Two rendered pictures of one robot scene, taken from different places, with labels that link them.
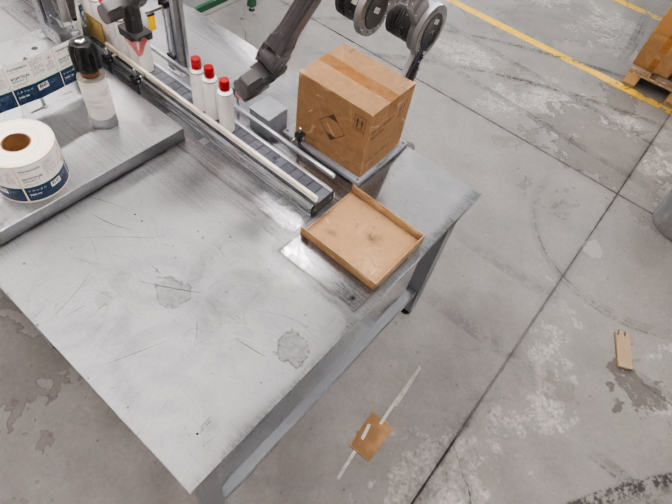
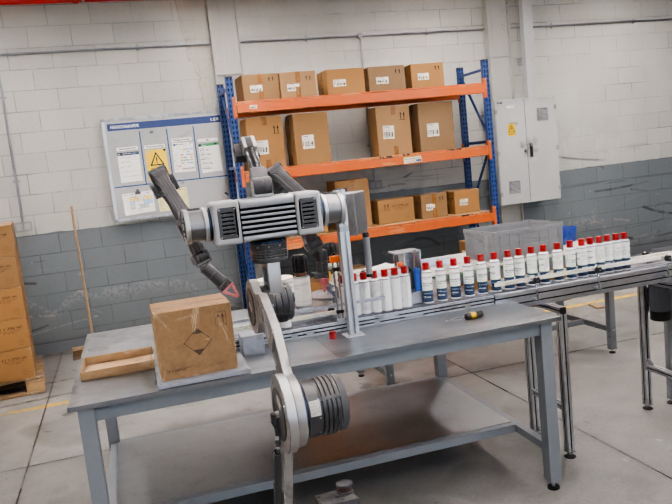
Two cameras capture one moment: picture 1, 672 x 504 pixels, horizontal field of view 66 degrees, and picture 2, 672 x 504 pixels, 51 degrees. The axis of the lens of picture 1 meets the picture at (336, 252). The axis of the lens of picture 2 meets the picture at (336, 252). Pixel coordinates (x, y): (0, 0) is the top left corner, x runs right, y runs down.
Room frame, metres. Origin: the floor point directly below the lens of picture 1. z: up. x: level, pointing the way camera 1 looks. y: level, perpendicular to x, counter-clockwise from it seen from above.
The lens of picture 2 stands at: (3.80, -1.57, 1.63)
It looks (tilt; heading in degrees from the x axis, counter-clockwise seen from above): 7 degrees down; 133
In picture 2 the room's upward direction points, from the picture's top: 6 degrees counter-clockwise
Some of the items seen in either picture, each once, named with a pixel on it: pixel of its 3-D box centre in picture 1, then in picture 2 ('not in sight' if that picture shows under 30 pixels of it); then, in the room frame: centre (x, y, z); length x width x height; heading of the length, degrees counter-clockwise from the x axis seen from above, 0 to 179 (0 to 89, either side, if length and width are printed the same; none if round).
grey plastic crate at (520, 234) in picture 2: not in sight; (513, 240); (1.28, 3.02, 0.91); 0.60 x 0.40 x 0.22; 63
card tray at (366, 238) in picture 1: (362, 234); (118, 363); (1.02, -0.07, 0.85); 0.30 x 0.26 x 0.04; 59
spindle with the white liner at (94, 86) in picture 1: (93, 83); (301, 282); (1.26, 0.86, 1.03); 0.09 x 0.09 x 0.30
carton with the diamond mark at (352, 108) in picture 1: (352, 110); (192, 335); (1.44, 0.04, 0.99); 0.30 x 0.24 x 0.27; 60
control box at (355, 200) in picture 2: not in sight; (350, 213); (1.67, 0.83, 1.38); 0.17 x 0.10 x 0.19; 114
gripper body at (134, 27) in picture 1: (133, 23); (322, 267); (1.48, 0.80, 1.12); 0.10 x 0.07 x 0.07; 60
